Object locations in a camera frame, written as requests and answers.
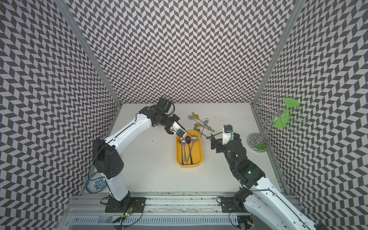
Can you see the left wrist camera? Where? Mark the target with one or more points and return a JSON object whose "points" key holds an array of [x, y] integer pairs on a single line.
{"points": [[178, 130]]}

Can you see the plain silver spoon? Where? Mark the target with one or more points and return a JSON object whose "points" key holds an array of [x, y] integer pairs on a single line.
{"points": [[194, 139]]}

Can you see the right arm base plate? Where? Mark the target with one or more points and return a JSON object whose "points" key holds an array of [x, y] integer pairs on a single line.
{"points": [[231, 204]]}

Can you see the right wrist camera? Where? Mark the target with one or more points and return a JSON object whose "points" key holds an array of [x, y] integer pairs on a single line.
{"points": [[227, 134]]}

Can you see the silver ornate spoon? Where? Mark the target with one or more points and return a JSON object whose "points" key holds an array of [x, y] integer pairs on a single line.
{"points": [[186, 155]]}

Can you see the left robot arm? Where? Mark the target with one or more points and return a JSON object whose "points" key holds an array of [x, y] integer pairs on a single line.
{"points": [[107, 153]]}

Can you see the rainbow gold spoon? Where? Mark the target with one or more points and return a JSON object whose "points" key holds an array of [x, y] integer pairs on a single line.
{"points": [[196, 116]]}

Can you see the blue patterned bowl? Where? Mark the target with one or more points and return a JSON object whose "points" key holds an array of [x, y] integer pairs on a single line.
{"points": [[96, 183]]}

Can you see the pink blue handled spoon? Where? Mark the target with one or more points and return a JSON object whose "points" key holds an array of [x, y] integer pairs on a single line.
{"points": [[181, 146]]}

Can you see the yellow plastic storage box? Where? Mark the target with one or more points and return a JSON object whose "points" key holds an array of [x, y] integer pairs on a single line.
{"points": [[196, 152]]}

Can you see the aluminium front rail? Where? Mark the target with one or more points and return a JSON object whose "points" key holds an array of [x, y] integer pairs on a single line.
{"points": [[157, 203]]}

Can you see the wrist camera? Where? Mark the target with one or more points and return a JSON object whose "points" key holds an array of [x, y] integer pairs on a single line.
{"points": [[227, 134], [178, 130]]}

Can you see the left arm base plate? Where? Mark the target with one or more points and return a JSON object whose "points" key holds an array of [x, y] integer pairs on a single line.
{"points": [[137, 203]]}

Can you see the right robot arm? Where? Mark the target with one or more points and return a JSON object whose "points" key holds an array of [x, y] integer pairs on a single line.
{"points": [[257, 194]]}

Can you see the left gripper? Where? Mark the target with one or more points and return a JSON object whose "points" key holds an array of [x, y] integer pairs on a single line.
{"points": [[176, 118]]}

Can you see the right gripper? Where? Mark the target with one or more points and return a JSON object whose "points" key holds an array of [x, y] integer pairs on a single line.
{"points": [[219, 144]]}

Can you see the green metal cup rack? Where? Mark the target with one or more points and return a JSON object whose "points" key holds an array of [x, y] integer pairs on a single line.
{"points": [[280, 119]]}

